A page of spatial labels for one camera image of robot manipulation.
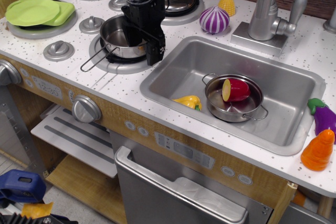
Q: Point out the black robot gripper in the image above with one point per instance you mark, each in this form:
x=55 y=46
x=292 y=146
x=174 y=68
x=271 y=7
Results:
x=146 y=17

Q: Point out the steel saucepan with wire handle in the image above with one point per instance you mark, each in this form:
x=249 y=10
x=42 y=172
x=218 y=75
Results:
x=112 y=37

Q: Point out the grey stove knob back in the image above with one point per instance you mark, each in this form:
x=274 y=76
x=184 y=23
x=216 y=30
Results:
x=117 y=5

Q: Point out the grey stove knob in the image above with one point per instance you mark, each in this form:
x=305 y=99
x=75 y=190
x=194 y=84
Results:
x=91 y=25
x=117 y=5
x=59 y=51

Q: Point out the grey stove knob middle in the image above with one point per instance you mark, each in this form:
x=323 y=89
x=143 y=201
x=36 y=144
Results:
x=91 y=25

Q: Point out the grey stove knob front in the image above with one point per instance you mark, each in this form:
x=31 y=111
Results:
x=59 y=51

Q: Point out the black front coil burner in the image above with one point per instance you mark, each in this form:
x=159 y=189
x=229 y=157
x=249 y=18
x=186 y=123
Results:
x=114 y=58

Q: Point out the silver sink basin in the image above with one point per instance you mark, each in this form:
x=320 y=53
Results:
x=286 y=91

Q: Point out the steel pot lid right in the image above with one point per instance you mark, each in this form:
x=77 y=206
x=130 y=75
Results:
x=178 y=6

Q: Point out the purple striped toy onion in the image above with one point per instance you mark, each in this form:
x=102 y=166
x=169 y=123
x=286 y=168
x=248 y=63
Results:
x=214 y=20

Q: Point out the yellow toy bell pepper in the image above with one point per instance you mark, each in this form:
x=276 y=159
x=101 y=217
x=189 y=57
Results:
x=191 y=101

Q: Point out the light green square plate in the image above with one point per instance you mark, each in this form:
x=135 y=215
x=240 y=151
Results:
x=65 y=11

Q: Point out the yellow toy corn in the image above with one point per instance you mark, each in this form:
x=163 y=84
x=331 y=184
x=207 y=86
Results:
x=228 y=6

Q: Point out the silver oven dial centre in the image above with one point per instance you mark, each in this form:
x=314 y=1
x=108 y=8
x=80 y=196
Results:
x=85 y=110

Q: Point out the silver oven dial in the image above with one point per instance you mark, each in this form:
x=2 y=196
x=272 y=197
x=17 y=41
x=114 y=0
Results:
x=85 y=110
x=9 y=74

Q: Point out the red toy pepper half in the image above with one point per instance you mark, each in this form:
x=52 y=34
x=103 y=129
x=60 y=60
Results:
x=235 y=90

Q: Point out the white oven rack shelf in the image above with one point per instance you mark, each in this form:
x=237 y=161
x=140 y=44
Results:
x=88 y=142

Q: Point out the light green round plate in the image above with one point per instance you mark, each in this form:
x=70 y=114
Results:
x=31 y=12

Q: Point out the silver toy faucet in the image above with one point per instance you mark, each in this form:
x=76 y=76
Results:
x=267 y=32

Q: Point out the silver oven dial left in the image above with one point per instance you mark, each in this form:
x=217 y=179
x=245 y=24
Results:
x=9 y=74

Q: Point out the silver dishwasher door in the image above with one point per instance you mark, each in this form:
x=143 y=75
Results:
x=157 y=189

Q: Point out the blue clamp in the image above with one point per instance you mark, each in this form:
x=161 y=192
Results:
x=22 y=186

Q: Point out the purple toy eggplant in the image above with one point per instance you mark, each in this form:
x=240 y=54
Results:
x=324 y=117

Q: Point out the orange toy carrot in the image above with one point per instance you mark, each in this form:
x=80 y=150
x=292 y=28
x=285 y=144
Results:
x=316 y=155

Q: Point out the steel pot with two handles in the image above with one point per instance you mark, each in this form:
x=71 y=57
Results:
x=249 y=109

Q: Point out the silver tap handle far right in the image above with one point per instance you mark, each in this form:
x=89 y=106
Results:
x=329 y=25

